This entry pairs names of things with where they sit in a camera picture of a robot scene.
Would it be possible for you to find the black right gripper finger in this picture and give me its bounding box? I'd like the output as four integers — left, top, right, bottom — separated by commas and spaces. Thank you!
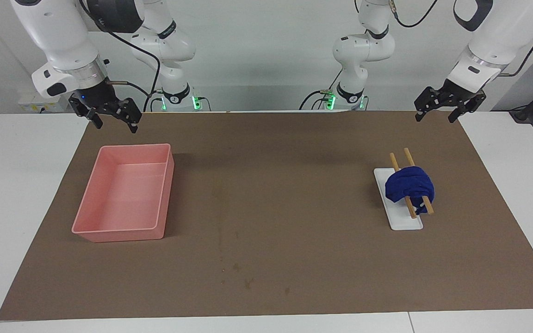
69, 95, 103, 129
114, 98, 142, 134

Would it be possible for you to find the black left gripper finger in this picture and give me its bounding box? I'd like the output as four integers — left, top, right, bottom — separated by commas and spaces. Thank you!
448, 95, 487, 123
415, 87, 443, 122

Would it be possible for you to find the dark blue towel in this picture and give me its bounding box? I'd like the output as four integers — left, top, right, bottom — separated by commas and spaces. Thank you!
385, 166, 435, 204

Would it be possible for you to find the wooden rack rod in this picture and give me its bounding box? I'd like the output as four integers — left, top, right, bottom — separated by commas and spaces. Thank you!
390, 153, 418, 219
404, 148, 434, 215

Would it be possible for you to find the pink plastic tray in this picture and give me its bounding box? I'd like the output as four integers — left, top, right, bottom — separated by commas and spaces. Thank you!
71, 143, 175, 243

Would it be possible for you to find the white rack with wooden rods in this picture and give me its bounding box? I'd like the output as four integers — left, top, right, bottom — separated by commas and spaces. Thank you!
374, 167, 423, 231

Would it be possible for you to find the brown table mat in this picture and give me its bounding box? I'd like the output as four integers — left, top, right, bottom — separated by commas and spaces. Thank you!
0, 111, 533, 321

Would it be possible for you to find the black right base cable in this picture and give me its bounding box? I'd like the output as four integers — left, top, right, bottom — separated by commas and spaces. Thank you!
144, 90, 165, 112

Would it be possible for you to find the black base cable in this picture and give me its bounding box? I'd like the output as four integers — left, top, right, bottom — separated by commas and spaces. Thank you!
299, 69, 343, 111
144, 90, 165, 112

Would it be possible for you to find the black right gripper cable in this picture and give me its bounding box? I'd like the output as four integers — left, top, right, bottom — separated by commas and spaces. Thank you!
79, 0, 161, 99

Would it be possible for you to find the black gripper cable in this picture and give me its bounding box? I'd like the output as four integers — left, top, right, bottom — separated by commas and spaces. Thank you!
79, 0, 161, 99
389, 0, 533, 77

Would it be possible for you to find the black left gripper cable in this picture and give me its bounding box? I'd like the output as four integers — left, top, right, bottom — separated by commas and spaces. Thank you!
389, 0, 533, 77

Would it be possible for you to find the white wall socket strip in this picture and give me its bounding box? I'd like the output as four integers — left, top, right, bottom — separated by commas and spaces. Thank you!
18, 92, 70, 113

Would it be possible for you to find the black left base cable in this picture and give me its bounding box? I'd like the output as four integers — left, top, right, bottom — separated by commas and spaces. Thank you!
299, 69, 343, 111

